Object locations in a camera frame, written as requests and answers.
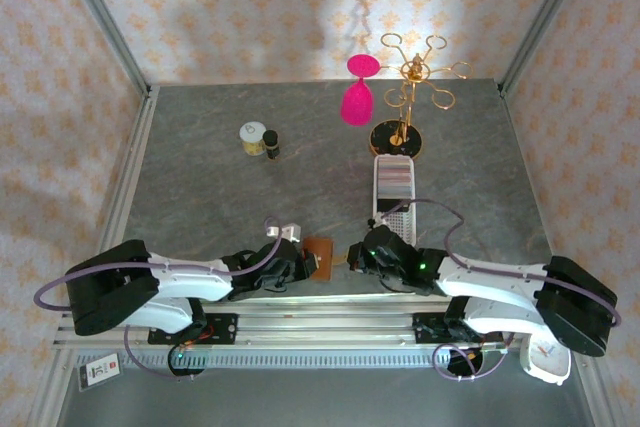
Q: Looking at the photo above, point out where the small dark bottle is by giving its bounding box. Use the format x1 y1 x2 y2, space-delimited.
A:
261 129 282 164

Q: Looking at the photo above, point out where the white label tag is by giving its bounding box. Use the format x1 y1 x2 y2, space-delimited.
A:
77 354 123 391

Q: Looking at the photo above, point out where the credit card stack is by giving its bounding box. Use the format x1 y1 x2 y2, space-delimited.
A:
377 159 415 199

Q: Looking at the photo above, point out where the white plastic mesh basket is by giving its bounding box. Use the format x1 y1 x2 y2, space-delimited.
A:
372 154 419 243

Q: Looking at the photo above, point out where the aluminium front rail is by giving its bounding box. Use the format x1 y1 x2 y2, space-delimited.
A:
52 296 599 349

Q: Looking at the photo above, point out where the white-lid tin can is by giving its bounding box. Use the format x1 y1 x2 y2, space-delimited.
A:
238 120 266 158

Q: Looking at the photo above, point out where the aluminium corner post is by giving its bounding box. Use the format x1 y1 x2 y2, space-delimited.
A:
52 0 154 98
497 0 596 98

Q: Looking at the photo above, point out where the aluminium frame rail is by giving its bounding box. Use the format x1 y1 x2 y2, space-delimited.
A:
37 346 81 427
574 354 626 427

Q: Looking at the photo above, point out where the grey slotted cable duct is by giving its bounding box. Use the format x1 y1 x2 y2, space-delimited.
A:
122 348 504 371

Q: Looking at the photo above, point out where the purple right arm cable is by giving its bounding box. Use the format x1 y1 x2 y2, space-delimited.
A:
372 198 624 382

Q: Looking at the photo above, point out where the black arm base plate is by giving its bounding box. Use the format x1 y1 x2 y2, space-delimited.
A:
412 313 504 346
148 313 239 347

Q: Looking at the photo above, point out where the aluminium side rail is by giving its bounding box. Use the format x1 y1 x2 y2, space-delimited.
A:
97 85 162 248

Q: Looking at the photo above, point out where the gold wire glass rack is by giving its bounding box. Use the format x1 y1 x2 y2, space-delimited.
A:
368 32 474 158

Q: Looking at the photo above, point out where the pink wine glass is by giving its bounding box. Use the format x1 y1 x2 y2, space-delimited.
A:
339 53 390 128

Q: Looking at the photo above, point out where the white alarm clock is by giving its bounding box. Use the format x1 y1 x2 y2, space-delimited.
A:
519 334 572 387

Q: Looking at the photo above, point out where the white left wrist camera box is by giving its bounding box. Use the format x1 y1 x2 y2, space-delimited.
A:
264 223 304 243

